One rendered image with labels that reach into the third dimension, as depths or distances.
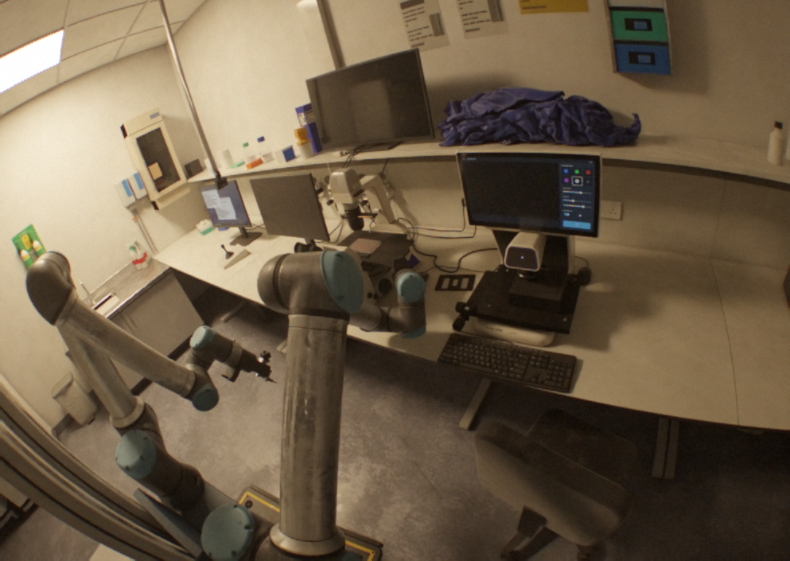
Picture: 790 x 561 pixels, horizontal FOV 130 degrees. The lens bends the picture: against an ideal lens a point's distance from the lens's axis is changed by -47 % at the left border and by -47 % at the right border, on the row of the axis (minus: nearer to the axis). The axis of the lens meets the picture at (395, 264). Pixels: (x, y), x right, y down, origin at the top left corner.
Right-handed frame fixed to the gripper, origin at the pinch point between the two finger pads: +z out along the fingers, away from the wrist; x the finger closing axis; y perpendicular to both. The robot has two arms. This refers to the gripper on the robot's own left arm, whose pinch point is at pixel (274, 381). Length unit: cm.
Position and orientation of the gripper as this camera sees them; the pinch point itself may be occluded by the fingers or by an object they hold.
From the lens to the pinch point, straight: 139.2
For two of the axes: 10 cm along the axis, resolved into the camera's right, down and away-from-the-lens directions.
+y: 3.3, -8.4, 4.2
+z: 5.0, 5.4, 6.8
